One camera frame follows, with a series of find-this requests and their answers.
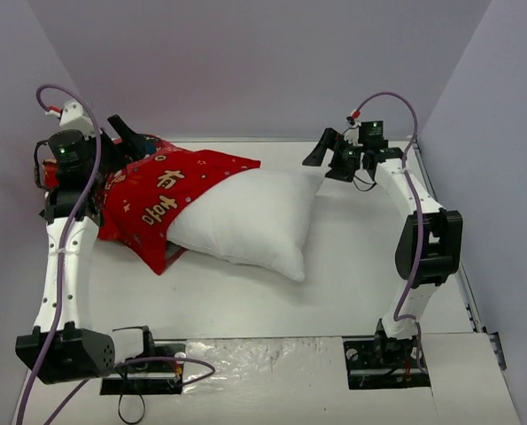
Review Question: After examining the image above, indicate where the red printed pillowcase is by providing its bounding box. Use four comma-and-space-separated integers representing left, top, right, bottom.
43, 135, 262, 276

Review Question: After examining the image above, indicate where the white pillow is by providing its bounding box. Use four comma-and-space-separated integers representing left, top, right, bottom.
167, 168, 324, 282

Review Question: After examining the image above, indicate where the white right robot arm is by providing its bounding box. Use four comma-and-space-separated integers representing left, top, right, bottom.
321, 121, 463, 366

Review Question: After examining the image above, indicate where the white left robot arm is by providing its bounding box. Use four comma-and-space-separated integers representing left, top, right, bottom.
15, 116, 323, 384

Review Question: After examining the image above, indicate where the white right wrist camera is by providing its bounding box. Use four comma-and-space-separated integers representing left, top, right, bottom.
343, 110, 361, 146

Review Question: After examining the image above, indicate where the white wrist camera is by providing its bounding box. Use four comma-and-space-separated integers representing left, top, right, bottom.
343, 110, 361, 146
45, 99, 95, 137

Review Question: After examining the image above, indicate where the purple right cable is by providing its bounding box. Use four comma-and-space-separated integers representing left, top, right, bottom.
351, 91, 426, 371

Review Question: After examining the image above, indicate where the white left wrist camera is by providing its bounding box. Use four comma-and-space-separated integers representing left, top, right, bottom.
45, 99, 95, 137

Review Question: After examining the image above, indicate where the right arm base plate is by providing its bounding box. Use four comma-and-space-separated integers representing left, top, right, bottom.
343, 337, 430, 390

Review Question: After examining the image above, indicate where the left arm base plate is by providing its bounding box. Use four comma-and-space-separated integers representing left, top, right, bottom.
99, 361, 182, 396

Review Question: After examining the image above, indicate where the thin black cable loop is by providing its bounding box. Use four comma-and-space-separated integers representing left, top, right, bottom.
116, 375, 147, 423

